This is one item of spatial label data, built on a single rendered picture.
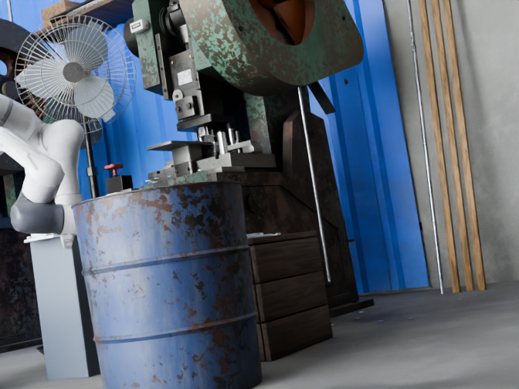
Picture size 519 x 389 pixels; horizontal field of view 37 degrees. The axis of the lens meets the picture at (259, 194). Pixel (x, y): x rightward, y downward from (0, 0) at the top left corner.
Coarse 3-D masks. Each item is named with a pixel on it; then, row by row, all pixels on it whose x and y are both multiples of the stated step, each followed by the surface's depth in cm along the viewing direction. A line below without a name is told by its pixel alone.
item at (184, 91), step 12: (180, 60) 322; (180, 72) 322; (192, 72) 318; (180, 84) 322; (192, 84) 318; (180, 96) 321; (192, 96) 315; (204, 96) 317; (216, 96) 323; (180, 108) 318; (192, 108) 315; (204, 108) 315; (216, 108) 322; (180, 120) 323
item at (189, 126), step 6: (210, 114) 315; (216, 114) 317; (192, 120) 320; (198, 120) 318; (204, 120) 316; (210, 120) 315; (216, 120) 316; (222, 120) 320; (228, 120) 323; (234, 120) 326; (180, 126) 324; (186, 126) 322; (192, 126) 320; (198, 126) 322; (204, 126) 324; (216, 126) 328; (222, 126) 330; (228, 126) 324; (198, 132) 334
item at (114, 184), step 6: (108, 180) 324; (114, 180) 322; (120, 180) 319; (126, 180) 321; (108, 186) 324; (114, 186) 322; (120, 186) 320; (126, 186) 321; (132, 186) 323; (108, 192) 324; (114, 192) 322
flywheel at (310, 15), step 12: (252, 0) 298; (264, 0) 301; (276, 0) 300; (288, 0) 302; (300, 0) 327; (312, 0) 328; (264, 12) 303; (276, 12) 311; (288, 12) 318; (300, 12) 325; (312, 12) 327; (264, 24) 302; (288, 24) 316; (300, 24) 324; (312, 24) 325; (276, 36) 308; (300, 36) 322
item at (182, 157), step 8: (160, 144) 300; (168, 144) 299; (176, 144) 302; (184, 144) 305; (192, 144) 308; (200, 144) 311; (208, 144) 314; (176, 152) 312; (184, 152) 309; (192, 152) 309; (200, 152) 313; (176, 160) 312; (184, 160) 309; (192, 160) 308; (176, 168) 312; (184, 168) 309; (192, 168) 308; (176, 176) 312
